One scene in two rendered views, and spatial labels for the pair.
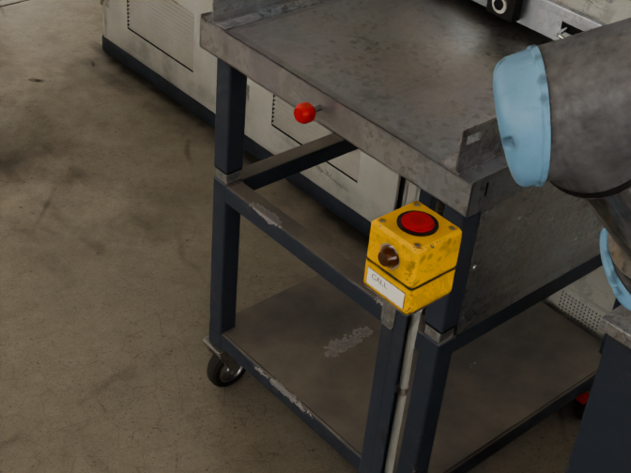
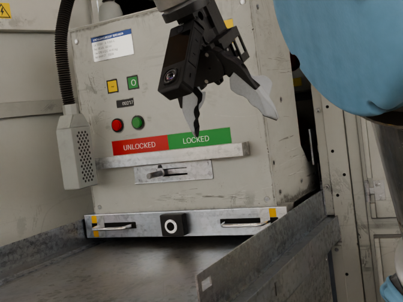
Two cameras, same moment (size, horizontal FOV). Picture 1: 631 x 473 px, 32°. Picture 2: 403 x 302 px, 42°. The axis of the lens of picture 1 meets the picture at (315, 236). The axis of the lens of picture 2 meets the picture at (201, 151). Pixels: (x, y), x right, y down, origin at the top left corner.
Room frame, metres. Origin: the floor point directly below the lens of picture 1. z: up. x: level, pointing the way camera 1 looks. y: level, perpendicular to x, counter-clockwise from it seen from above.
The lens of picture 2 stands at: (0.58, 0.01, 1.12)
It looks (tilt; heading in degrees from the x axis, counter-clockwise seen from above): 3 degrees down; 342
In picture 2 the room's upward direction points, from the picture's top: 7 degrees counter-clockwise
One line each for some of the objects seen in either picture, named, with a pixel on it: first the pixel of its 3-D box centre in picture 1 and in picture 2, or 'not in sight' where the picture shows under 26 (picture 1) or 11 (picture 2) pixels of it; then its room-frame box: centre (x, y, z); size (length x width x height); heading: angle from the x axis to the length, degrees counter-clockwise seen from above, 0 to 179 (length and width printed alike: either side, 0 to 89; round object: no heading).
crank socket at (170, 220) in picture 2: (503, 2); (173, 225); (1.75, -0.28, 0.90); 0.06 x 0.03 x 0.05; 44
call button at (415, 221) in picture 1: (417, 225); not in sight; (1.06, -0.12, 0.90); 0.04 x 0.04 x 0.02
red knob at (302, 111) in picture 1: (309, 111); not in sight; (1.45, 0.03, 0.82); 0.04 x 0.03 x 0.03; 134
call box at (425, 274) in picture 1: (411, 256); not in sight; (1.06, -0.12, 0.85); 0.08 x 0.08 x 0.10; 44
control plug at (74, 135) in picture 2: not in sight; (77, 151); (1.87, -0.10, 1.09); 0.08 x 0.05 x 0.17; 134
